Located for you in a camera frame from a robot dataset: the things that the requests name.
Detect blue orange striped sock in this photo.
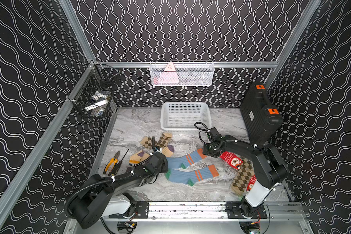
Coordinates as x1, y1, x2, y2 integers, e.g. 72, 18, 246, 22
165, 165, 219, 186

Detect white wire wall basket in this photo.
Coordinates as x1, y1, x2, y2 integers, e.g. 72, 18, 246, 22
149, 60, 215, 86

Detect black wire wall basket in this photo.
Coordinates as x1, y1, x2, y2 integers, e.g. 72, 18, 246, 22
72, 64, 122, 119

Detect beige argyle sock right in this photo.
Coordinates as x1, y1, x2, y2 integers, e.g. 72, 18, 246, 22
231, 158, 254, 197

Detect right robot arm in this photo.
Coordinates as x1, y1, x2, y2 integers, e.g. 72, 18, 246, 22
199, 128, 288, 211

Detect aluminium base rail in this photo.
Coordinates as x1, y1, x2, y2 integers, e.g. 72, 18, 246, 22
111, 201, 305, 221

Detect red christmas sock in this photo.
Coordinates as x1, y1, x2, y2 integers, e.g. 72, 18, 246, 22
246, 175, 256, 192
220, 152, 243, 170

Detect blue sock green toe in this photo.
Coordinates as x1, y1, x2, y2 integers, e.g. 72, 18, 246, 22
167, 148, 207, 169

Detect black tool case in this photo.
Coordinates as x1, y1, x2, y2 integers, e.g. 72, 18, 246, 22
240, 82, 283, 147

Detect yellow handled pliers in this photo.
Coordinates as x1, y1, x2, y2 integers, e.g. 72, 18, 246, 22
103, 151, 121, 175

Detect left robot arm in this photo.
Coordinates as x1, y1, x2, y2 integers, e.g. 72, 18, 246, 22
64, 151, 168, 229

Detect pink triangular item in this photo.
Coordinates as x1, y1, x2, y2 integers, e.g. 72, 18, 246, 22
158, 61, 179, 85

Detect cream purple striped sock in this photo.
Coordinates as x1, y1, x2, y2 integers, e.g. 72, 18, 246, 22
161, 145, 175, 157

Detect black screwdriver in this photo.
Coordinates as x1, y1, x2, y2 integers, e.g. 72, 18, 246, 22
108, 158, 122, 176

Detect white plastic basket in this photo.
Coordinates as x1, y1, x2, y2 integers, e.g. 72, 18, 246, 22
160, 102, 212, 134

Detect white items in black basket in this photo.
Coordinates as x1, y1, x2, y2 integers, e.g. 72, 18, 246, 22
84, 90, 111, 117

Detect beige argyle sock left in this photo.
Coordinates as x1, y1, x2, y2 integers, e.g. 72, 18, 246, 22
139, 132, 173, 149

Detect beige argyle sock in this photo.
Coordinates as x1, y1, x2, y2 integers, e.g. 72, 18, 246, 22
139, 132, 173, 149
231, 158, 254, 197

